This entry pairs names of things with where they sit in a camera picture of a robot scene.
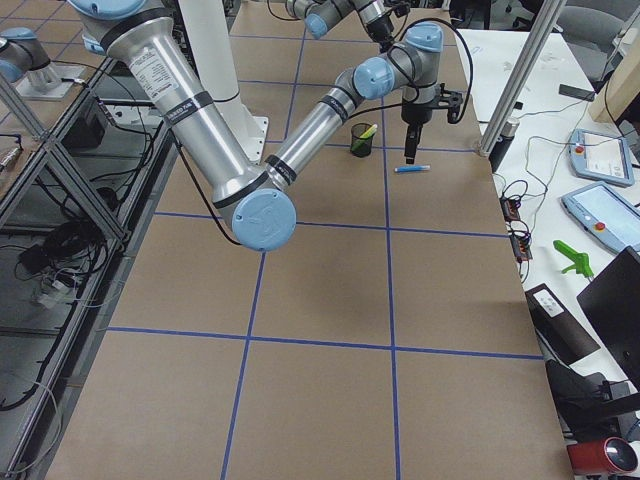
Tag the blue highlighter pen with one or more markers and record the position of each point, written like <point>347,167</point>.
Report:
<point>412,169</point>

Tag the green highlighter pen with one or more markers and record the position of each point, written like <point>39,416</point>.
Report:
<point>363,138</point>

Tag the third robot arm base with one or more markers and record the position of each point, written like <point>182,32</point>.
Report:
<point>26,64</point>

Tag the black mesh pen cup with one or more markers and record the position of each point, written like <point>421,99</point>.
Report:
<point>365,149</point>

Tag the blue tape grid lines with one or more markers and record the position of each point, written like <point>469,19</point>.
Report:
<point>390,240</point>

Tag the orange black circuit board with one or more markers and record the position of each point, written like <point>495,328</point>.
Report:
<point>518,231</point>

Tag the black smartphone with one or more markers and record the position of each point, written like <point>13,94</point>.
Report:
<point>576,93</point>

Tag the upper teach pendant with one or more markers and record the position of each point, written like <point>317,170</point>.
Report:
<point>601,157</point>

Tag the teach pendant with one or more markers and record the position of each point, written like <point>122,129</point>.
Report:
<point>605,214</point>
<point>601,157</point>

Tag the brown paper table cover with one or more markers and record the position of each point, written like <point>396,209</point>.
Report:
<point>320,310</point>

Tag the green plastic tool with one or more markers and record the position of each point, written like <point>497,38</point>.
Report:
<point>580,262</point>

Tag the lower teach pendant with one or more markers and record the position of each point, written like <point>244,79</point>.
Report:
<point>605,214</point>

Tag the black box with white label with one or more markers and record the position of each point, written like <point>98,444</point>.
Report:
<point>566,337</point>

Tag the black laptop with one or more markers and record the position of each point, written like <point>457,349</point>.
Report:
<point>611,305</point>

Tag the red cylindrical speaker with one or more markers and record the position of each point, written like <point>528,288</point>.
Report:
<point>612,455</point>

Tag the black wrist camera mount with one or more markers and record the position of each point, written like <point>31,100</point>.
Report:
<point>454,103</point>

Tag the aluminium frame post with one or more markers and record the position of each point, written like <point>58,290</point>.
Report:
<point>536,39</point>

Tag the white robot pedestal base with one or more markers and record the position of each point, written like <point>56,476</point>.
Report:
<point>208,37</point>

